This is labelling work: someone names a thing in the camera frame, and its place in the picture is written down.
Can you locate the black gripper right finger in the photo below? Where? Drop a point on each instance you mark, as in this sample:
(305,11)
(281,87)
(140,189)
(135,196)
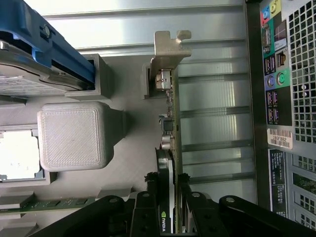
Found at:
(205,217)

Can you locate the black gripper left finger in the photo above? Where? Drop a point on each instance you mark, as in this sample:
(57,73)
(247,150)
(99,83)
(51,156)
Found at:
(145,217)

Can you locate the green RAM stick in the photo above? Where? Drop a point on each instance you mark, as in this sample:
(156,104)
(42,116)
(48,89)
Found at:
(61,203)

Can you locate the grey printed parts rack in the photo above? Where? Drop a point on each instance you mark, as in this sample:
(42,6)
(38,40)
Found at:
(74,135)

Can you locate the open black PC case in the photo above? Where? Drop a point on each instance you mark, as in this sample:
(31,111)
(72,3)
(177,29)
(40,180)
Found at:
(254,98)

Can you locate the silver CPU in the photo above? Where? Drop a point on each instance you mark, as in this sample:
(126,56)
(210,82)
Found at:
(17,155)

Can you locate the hard disk with blue bracket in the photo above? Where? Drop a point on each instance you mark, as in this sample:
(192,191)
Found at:
(37,61)

